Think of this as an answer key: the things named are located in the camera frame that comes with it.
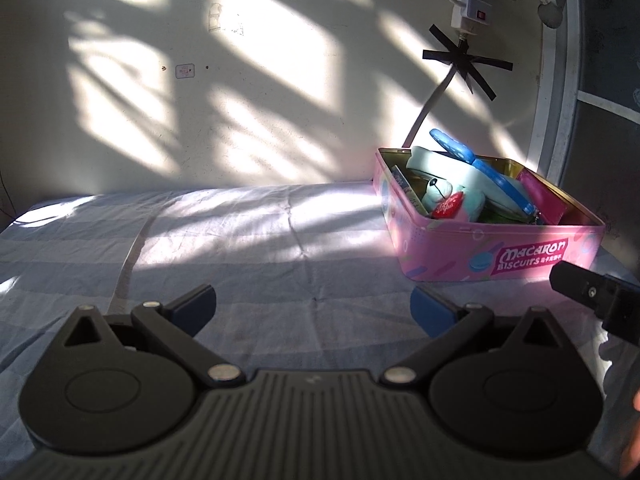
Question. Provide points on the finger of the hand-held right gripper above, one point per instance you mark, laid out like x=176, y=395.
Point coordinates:
x=580, y=285

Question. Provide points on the blue checked bed sheet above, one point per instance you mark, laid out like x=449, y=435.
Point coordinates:
x=300, y=260

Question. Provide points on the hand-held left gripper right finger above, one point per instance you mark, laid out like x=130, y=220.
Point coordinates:
x=430, y=310

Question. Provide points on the blue plastic tool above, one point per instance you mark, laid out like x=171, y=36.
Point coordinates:
x=500, y=175

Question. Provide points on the pink pouch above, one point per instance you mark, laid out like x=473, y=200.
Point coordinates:
x=540, y=195

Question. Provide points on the small square wall sticker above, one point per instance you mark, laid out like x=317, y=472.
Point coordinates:
x=185, y=70

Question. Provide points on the white plush toy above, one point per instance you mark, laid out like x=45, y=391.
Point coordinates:
x=425, y=160

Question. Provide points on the person's right hand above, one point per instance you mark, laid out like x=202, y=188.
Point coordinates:
x=634, y=460

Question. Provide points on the black tape star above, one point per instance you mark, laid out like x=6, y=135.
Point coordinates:
x=467, y=60

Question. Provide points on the toothpaste box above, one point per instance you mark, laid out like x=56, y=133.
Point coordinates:
x=405, y=182

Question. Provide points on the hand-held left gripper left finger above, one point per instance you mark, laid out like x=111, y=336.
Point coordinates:
x=192, y=310

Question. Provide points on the pink biscuit tin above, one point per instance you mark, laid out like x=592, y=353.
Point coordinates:
x=450, y=250

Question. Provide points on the white window frame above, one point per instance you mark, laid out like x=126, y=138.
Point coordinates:
x=565, y=110

